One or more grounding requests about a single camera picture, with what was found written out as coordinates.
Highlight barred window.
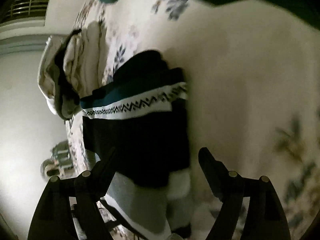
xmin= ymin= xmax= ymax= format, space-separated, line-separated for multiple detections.
xmin=4 ymin=0 xmax=56 ymax=23

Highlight floral bed quilt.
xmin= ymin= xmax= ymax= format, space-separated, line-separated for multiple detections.
xmin=64 ymin=0 xmax=320 ymax=240

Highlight black folded garment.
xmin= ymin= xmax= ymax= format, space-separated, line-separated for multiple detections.
xmin=53 ymin=29 xmax=83 ymax=109

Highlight black grey striped sweater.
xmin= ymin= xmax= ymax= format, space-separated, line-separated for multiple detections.
xmin=79 ymin=50 xmax=193 ymax=240

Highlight beige folded garment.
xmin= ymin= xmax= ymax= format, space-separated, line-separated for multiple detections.
xmin=37 ymin=35 xmax=83 ymax=121

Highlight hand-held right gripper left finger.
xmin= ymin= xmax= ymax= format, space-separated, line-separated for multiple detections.
xmin=27 ymin=146 xmax=118 ymax=240

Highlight green and white rack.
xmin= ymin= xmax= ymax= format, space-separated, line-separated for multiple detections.
xmin=41 ymin=140 xmax=76 ymax=181

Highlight white folded garment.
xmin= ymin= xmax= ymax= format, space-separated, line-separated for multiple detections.
xmin=63 ymin=21 xmax=111 ymax=98

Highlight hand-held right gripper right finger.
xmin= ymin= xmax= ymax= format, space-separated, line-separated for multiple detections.
xmin=198 ymin=147 xmax=292 ymax=240

